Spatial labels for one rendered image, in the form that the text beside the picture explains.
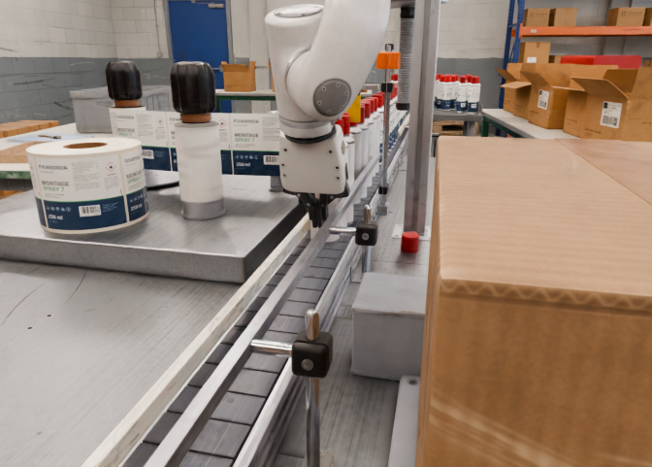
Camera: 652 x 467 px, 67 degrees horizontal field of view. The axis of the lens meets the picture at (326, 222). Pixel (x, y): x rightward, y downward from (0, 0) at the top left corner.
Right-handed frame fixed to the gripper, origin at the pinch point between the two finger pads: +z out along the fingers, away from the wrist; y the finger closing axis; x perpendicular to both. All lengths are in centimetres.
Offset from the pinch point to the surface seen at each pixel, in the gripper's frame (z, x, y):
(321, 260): 4.3, 6.5, -1.6
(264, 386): -6.5, 36.4, -3.5
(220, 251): 4.3, 6.6, 15.6
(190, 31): 185, -706, 397
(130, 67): -8, -43, 57
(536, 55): 220, -692, -147
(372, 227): -6.5, 10.7, -10.4
